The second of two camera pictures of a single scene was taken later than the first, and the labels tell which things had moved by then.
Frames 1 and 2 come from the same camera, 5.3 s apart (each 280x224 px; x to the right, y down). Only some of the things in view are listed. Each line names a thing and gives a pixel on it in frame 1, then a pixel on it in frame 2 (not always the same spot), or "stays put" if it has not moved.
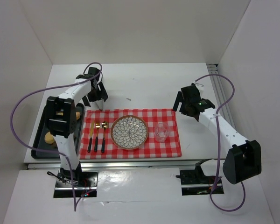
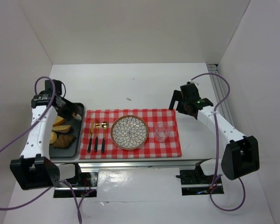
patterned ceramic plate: [129, 132] stays put
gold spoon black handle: [105, 125] stays put
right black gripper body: [183, 102] stays put
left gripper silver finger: [100, 103] → [78, 117]
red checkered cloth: [163, 140] stays put
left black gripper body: [98, 96] → [68, 111]
